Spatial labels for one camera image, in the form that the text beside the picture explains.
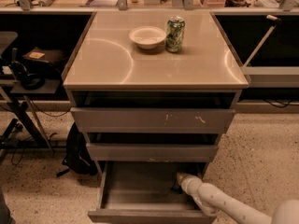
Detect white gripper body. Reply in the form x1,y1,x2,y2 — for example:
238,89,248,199
181,175,203,197

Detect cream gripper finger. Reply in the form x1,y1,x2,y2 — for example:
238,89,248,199
177,172,187,185

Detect dark rxbar blueberry bar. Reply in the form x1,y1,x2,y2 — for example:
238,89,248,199
171,180,182,194

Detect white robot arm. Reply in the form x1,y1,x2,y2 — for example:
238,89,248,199
177,173,299,224

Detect grey open bottom drawer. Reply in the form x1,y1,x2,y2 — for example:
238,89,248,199
88,161,214,224

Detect grey middle drawer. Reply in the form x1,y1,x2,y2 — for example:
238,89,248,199
87,143,218,162

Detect grey drawer cabinet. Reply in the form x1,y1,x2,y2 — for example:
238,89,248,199
60,9,251,179

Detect grey top drawer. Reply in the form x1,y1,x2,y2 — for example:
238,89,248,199
71,107,235,133

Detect black backpack on floor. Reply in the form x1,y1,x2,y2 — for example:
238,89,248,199
56,123,98,177

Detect white bowl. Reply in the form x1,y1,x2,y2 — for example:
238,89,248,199
129,26,166,49

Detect green soda can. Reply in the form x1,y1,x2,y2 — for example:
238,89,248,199
165,16,185,52

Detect black headphones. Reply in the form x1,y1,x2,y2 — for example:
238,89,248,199
10,62,45,91

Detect dark box with label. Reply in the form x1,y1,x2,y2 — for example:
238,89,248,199
22,47,67,64

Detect grey side stand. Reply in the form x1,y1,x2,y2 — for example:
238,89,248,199
0,79,60,150

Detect grey lever with handle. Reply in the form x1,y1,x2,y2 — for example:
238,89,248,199
243,15,281,67

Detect black cable on floor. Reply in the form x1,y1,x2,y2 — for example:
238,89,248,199
27,96,73,118

